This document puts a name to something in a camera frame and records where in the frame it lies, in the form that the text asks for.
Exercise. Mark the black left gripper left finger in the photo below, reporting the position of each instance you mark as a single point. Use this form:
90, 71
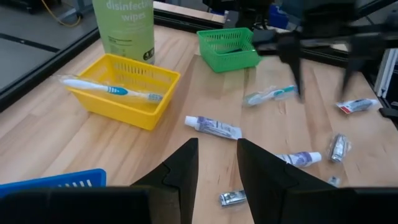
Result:
174, 193

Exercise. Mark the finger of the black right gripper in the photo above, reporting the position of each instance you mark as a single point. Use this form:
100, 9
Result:
349, 62
293, 62

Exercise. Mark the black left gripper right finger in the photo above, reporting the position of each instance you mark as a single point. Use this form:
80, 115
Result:
280, 199

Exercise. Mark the toothpaste tube with red end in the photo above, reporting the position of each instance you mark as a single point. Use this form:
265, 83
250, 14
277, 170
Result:
354, 106

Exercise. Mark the green toothbrush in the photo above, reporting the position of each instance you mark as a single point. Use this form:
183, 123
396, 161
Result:
264, 96

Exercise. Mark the white purple toothpaste tube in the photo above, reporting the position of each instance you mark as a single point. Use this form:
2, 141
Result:
301, 158
214, 127

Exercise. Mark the silver nail clipper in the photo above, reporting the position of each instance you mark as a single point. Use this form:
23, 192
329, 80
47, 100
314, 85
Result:
231, 198

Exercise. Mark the small dark toiletry item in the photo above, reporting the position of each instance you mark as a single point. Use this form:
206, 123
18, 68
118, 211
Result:
334, 181

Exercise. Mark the small silver tube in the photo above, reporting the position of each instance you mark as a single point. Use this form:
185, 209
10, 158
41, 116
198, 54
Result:
338, 148

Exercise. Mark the blue toothbrush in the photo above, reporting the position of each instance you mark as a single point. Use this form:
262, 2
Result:
93, 86

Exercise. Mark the blue plastic bin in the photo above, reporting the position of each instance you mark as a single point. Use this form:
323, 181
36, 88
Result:
276, 18

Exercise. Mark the green plastic basket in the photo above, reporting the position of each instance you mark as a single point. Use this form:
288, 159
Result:
230, 63

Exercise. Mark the yellow plastic basket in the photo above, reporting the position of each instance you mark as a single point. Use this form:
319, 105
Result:
124, 115

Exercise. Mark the blue plastic basket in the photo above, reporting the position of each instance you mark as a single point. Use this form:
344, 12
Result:
31, 185

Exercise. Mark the green disinfecting wipes canister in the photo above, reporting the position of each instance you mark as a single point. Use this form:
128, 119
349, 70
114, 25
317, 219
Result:
124, 31

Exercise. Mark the silver aluminium bracket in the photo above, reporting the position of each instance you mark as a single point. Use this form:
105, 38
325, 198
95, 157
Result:
387, 71

